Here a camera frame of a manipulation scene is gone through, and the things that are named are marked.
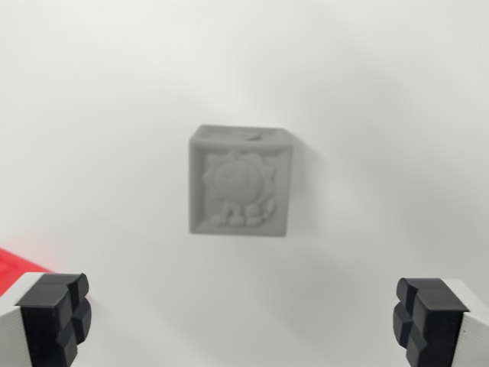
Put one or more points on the grey embossed number cube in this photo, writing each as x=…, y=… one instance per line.
x=240, y=183

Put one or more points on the red embossed cube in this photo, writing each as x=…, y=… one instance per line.
x=19, y=265

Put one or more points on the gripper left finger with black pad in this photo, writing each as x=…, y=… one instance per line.
x=42, y=325

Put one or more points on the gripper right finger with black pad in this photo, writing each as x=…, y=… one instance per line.
x=435, y=325

